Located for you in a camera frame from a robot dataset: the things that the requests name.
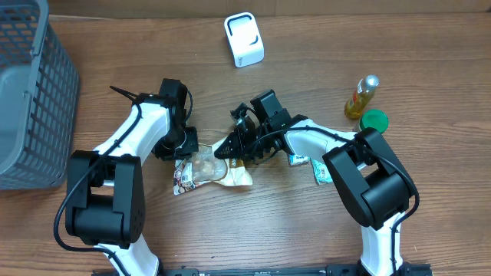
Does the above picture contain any white barcode scanner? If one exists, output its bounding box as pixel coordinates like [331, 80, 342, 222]
[223, 11, 265, 68]

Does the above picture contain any teal tissue packet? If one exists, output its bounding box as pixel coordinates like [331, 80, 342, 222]
[288, 155, 310, 166]

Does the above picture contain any teal white box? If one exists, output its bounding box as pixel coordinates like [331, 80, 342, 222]
[311, 159, 332, 185]

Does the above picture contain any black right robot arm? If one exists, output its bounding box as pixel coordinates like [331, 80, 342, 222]
[214, 90, 420, 275]

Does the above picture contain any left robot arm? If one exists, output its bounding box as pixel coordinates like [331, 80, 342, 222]
[54, 78, 198, 275]

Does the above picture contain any grey plastic mesh basket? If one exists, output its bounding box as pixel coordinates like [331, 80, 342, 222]
[1, 0, 80, 190]

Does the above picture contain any green lid jar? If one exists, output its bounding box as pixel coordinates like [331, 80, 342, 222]
[354, 109, 390, 133]

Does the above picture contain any yellow oil bottle silver cap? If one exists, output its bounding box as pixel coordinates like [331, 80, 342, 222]
[344, 74, 380, 119]

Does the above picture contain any white packet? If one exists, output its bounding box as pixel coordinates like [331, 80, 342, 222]
[173, 139, 253, 196]

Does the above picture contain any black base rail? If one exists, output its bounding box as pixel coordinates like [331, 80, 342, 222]
[91, 262, 433, 276]

